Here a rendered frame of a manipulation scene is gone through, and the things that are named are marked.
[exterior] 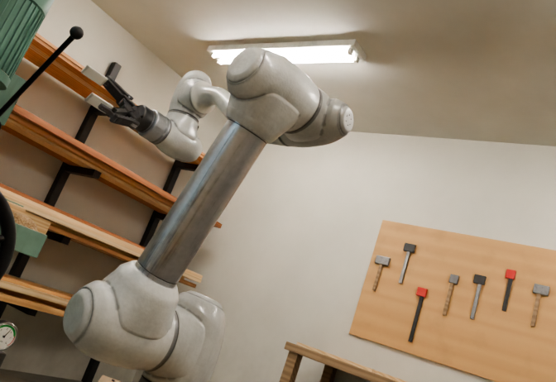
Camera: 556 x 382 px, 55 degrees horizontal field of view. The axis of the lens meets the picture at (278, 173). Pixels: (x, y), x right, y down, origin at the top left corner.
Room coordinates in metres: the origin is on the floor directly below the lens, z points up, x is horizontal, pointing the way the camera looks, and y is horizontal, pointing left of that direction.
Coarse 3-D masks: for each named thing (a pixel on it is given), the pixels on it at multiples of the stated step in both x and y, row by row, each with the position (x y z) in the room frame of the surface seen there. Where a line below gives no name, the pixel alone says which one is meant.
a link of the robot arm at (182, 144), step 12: (180, 120) 1.56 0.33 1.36; (192, 120) 1.58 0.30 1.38; (180, 132) 1.56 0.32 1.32; (192, 132) 1.59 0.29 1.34; (156, 144) 1.56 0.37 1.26; (168, 144) 1.56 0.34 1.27; (180, 144) 1.57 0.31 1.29; (192, 144) 1.60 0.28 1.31; (180, 156) 1.61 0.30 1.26; (192, 156) 1.63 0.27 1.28
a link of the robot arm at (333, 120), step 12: (324, 96) 1.12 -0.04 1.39; (324, 108) 1.12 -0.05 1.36; (336, 108) 1.11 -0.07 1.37; (348, 108) 1.13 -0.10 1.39; (312, 120) 1.12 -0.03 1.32; (324, 120) 1.13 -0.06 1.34; (336, 120) 1.12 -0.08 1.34; (348, 120) 1.14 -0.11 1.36; (288, 132) 1.16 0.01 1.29; (300, 132) 1.14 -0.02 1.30; (312, 132) 1.14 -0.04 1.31; (324, 132) 1.14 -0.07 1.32; (336, 132) 1.14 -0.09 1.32; (288, 144) 1.26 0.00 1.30; (300, 144) 1.23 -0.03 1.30; (312, 144) 1.21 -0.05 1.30; (324, 144) 1.19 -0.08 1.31
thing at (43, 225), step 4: (12, 208) 1.44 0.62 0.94; (16, 208) 1.45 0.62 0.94; (20, 212) 1.46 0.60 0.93; (24, 212) 1.47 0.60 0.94; (28, 216) 1.48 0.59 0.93; (32, 216) 1.48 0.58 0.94; (32, 220) 1.49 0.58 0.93; (36, 220) 1.50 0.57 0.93; (40, 220) 1.50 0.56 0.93; (44, 220) 1.51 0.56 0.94; (36, 224) 1.50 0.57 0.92; (40, 224) 1.50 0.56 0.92; (44, 224) 1.51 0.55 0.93; (48, 224) 1.52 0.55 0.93; (40, 228) 1.51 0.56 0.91; (44, 228) 1.52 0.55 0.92; (44, 232) 1.52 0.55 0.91
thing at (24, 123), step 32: (64, 64) 3.32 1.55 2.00; (32, 128) 3.28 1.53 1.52; (64, 160) 3.87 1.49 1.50; (96, 160) 3.68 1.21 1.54; (128, 192) 4.23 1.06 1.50; (160, 192) 4.11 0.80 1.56; (64, 224) 3.57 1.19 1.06; (128, 256) 4.12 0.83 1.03; (0, 288) 3.57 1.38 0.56; (32, 288) 3.70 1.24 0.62
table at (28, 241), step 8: (16, 224) 1.30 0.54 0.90; (0, 232) 1.29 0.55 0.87; (24, 232) 1.32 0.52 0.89; (32, 232) 1.34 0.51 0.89; (40, 232) 1.35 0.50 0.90; (16, 240) 1.32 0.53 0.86; (24, 240) 1.33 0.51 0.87; (32, 240) 1.34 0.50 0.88; (40, 240) 1.36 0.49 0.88; (16, 248) 1.32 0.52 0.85; (24, 248) 1.34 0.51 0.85; (32, 248) 1.35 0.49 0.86; (40, 248) 1.36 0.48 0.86; (32, 256) 1.36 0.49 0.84
